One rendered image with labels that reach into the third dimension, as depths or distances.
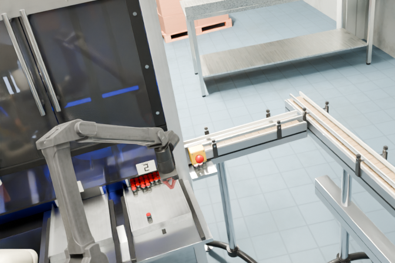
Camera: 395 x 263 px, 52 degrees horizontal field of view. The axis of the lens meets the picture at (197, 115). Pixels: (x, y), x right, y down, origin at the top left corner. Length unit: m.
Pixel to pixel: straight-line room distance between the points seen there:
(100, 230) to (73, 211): 0.70
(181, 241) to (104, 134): 0.62
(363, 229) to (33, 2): 1.76
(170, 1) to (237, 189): 3.91
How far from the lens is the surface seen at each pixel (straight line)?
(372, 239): 2.15
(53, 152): 1.16
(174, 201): 1.88
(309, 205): 3.08
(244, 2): 4.32
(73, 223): 1.18
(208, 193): 3.24
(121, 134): 1.34
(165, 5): 6.46
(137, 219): 1.85
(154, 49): 1.65
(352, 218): 2.23
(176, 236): 1.73
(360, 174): 1.94
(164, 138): 1.49
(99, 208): 1.97
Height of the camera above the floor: 2.11
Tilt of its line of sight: 29 degrees down
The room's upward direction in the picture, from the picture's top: 10 degrees counter-clockwise
